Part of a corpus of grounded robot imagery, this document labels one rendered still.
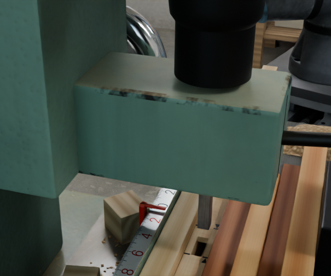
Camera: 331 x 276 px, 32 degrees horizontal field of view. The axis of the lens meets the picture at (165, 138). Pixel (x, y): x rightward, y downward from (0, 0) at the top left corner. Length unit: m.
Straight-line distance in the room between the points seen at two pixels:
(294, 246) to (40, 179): 0.17
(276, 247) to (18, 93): 0.21
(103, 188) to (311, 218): 1.82
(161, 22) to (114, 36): 3.58
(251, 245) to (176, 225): 0.06
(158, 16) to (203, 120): 3.66
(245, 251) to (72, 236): 0.31
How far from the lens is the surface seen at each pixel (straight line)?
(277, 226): 0.45
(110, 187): 2.23
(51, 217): 0.61
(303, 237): 0.41
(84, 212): 0.72
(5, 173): 0.39
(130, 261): 0.40
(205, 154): 0.37
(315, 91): 1.03
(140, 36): 0.51
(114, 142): 0.38
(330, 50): 1.05
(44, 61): 0.34
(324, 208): 0.40
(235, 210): 0.47
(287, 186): 0.50
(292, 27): 3.33
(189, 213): 0.45
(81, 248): 0.66
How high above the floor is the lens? 1.22
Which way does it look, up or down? 28 degrees down
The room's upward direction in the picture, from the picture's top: 1 degrees clockwise
